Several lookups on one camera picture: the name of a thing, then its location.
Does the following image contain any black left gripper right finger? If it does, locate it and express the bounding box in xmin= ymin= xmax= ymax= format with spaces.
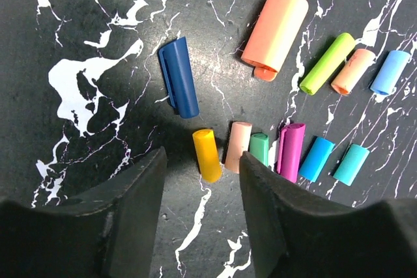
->
xmin=239 ymin=152 xmax=416 ymax=277

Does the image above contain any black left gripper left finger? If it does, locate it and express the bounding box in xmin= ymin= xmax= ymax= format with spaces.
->
xmin=1 ymin=148 xmax=167 ymax=277

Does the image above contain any purple pen cap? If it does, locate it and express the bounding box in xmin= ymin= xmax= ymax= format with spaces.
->
xmin=276 ymin=123 xmax=306 ymax=183

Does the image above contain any teal pen cap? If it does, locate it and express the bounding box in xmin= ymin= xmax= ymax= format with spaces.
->
xmin=333 ymin=144 xmax=370 ymax=186

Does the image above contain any dark green pen cap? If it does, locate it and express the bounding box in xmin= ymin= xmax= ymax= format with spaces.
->
xmin=249 ymin=133 xmax=269 ymax=166

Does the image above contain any yellow pen cap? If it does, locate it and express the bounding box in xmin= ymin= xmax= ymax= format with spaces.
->
xmin=192 ymin=129 xmax=222 ymax=183

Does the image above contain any peach orange pen cap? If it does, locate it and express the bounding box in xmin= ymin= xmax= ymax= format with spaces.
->
xmin=331 ymin=48 xmax=375 ymax=95

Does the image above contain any dark blue pen cap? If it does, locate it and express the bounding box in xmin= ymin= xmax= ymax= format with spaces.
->
xmin=158 ymin=37 xmax=199 ymax=118

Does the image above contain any light green pen cap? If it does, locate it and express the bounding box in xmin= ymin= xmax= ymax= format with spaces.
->
xmin=299 ymin=33 xmax=356 ymax=96

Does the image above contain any orange highlighter cap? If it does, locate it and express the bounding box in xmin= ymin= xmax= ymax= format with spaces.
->
xmin=241 ymin=0 xmax=309 ymax=82

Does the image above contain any light blue pen cap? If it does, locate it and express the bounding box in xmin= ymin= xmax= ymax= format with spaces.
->
xmin=370 ymin=50 xmax=410 ymax=96

